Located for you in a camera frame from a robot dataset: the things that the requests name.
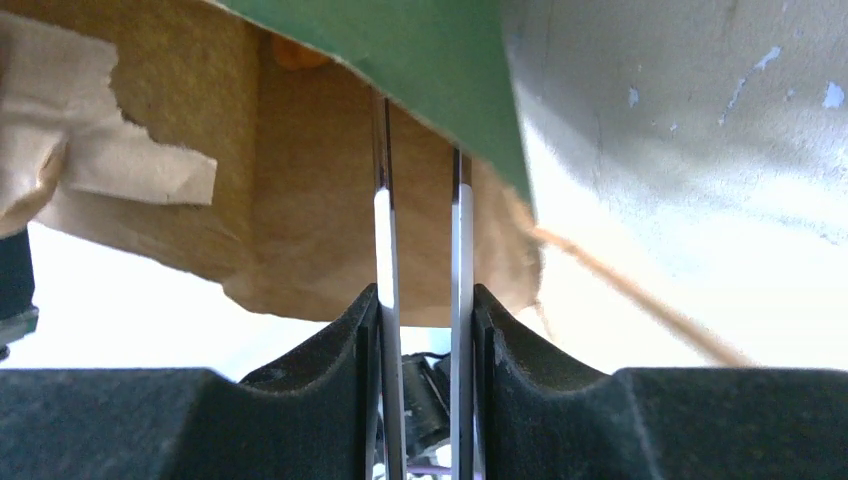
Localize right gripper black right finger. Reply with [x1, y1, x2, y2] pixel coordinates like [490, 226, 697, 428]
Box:
[473, 284, 847, 479]

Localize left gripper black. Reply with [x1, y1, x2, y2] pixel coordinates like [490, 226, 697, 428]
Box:
[1, 228, 39, 361]

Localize brown fake bread slice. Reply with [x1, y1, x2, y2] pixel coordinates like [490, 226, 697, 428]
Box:
[270, 34, 331, 71]

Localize metal tongs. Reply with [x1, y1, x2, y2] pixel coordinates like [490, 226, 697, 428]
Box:
[371, 89, 477, 479]

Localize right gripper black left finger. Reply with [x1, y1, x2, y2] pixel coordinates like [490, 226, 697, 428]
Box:
[1, 286, 380, 479]

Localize green brown paper bag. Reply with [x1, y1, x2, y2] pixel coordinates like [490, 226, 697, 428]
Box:
[1, 1, 768, 367]

